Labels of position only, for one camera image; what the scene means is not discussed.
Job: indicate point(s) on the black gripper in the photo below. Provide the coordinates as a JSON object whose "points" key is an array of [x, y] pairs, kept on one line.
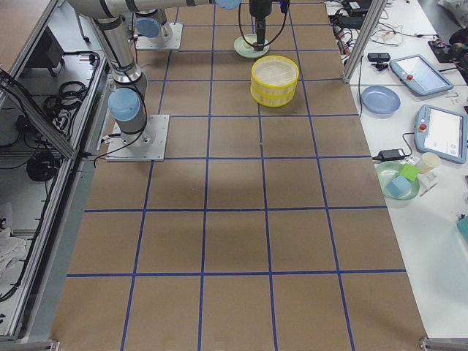
{"points": [[259, 10]]}

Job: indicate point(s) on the yellow top steamer layer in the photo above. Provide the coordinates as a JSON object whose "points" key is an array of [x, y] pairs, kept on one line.
{"points": [[274, 75]]}

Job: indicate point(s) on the yellow steamer layer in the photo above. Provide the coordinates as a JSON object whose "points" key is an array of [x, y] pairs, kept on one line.
{"points": [[271, 100], [274, 75]]}

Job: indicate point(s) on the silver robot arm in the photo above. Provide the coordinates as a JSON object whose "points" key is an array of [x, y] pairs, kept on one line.
{"points": [[153, 25], [126, 103]]}

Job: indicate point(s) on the yellow bottom steamer layer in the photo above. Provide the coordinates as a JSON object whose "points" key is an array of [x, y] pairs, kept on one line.
{"points": [[271, 100]]}

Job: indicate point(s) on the light green plate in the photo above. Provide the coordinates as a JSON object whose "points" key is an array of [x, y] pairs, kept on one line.
{"points": [[247, 51]]}

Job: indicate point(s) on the black webcam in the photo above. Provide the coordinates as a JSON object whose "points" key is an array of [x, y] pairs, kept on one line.
{"points": [[379, 60]]}

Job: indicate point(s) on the blue plate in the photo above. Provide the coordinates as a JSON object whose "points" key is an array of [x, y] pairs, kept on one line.
{"points": [[380, 100]]}

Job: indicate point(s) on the upper teach pendant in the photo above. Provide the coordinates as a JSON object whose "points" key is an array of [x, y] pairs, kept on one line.
{"points": [[419, 75]]}

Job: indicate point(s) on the teach pendant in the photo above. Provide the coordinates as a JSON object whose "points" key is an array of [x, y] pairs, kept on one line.
{"points": [[419, 75], [442, 132]]}

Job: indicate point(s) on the black power adapter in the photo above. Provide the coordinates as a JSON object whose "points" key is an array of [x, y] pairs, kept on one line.
{"points": [[386, 155]]}

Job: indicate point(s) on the green bowl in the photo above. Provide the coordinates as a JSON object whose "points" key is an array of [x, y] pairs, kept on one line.
{"points": [[386, 171]]}

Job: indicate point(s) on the lower teach pendant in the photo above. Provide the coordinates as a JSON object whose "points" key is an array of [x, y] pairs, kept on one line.
{"points": [[442, 132]]}

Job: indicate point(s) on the green foam cube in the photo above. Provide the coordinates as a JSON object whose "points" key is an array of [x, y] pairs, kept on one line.
{"points": [[409, 171]]}

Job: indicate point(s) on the blue foam cube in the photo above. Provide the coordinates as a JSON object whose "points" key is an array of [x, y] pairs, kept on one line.
{"points": [[398, 187]]}

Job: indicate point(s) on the cream paper cup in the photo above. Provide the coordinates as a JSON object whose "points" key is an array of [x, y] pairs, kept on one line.
{"points": [[428, 162]]}

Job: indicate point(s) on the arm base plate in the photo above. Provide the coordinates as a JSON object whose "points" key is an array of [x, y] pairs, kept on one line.
{"points": [[150, 146], [169, 38]]}

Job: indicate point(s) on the aluminium frame post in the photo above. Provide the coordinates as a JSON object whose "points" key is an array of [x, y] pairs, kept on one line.
{"points": [[369, 24]]}

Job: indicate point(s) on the aluminium side frame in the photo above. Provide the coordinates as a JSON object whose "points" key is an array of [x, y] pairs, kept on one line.
{"points": [[53, 77]]}

